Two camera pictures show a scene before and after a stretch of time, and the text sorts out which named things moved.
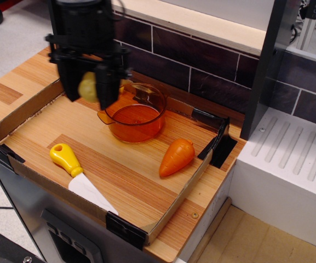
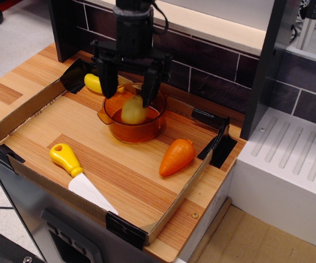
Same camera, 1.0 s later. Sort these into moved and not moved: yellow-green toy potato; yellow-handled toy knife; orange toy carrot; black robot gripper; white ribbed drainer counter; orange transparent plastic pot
Moved: yellow-green toy potato; black robot gripper
Not moved: white ribbed drainer counter; orange transparent plastic pot; yellow-handled toy knife; orange toy carrot
